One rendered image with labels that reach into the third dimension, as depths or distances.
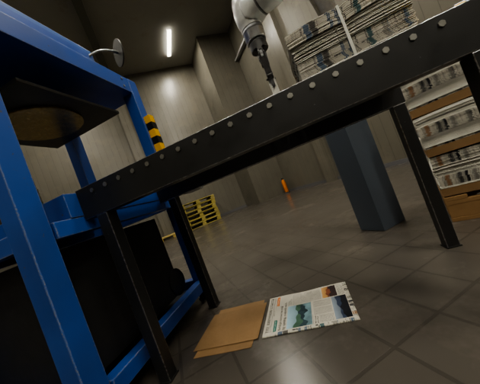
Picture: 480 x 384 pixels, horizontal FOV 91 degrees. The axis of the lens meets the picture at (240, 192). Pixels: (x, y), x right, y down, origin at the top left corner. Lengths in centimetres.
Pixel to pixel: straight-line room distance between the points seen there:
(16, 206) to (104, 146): 885
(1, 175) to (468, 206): 199
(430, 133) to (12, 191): 183
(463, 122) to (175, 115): 925
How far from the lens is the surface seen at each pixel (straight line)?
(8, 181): 101
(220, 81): 926
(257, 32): 115
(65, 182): 983
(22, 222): 98
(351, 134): 174
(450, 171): 168
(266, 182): 845
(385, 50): 81
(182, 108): 1019
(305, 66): 97
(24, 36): 145
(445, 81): 166
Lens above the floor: 56
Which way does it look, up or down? level
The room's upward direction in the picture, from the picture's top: 21 degrees counter-clockwise
